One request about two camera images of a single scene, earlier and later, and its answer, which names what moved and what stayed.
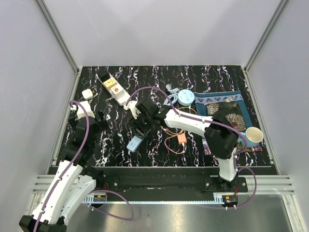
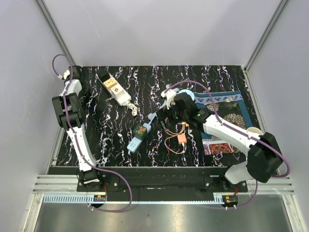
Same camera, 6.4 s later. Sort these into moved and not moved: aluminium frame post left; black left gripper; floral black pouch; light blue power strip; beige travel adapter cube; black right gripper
Moved: black right gripper; black left gripper
Not moved: light blue power strip; aluminium frame post left; floral black pouch; beige travel adapter cube
